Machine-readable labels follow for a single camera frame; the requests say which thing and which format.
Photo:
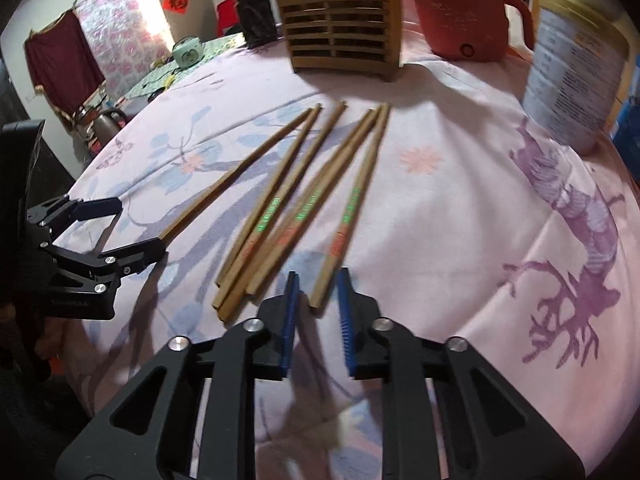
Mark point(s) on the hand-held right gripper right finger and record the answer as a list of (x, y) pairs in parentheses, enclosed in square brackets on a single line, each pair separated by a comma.
[(347, 320)]

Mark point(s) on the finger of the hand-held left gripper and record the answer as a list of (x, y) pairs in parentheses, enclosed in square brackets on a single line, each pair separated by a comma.
[(145, 250), (100, 206)]

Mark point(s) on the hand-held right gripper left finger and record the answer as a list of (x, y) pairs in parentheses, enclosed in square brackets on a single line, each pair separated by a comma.
[(290, 320)]

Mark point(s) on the group of wooden chopsticks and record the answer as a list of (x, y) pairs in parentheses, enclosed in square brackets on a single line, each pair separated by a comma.
[(350, 205)]

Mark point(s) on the tan bamboo chopstick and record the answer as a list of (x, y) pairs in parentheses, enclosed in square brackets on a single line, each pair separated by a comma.
[(240, 170)]

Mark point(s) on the brown wooden chopstick holder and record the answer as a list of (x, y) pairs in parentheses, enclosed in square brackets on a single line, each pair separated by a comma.
[(340, 35)]

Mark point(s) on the stainless steel kettle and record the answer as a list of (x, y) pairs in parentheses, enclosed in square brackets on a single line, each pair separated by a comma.
[(110, 125)]

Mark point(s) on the dark red hanging cloth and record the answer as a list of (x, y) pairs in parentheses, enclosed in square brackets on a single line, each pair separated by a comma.
[(65, 60)]

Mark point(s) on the pink floral tablecloth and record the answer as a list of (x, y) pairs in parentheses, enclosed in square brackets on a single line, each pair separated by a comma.
[(450, 235)]

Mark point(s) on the green patterned table cover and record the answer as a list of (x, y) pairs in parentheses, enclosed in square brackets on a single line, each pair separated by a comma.
[(150, 82)]

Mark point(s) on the pink floral hanging sheet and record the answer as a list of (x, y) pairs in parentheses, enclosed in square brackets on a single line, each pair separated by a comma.
[(122, 35)]

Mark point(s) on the grey door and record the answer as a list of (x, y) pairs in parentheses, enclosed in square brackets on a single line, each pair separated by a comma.
[(197, 15)]

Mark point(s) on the dark soy sauce bottle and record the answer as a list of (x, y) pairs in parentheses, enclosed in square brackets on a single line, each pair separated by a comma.
[(255, 15)]

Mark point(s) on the red electric cooking pot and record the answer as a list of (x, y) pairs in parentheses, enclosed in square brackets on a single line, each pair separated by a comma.
[(465, 15)]

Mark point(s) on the milk powder tin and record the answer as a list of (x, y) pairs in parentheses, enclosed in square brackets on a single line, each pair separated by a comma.
[(575, 70)]

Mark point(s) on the blue plastic container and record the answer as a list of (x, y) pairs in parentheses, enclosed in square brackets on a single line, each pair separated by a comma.
[(627, 125)]

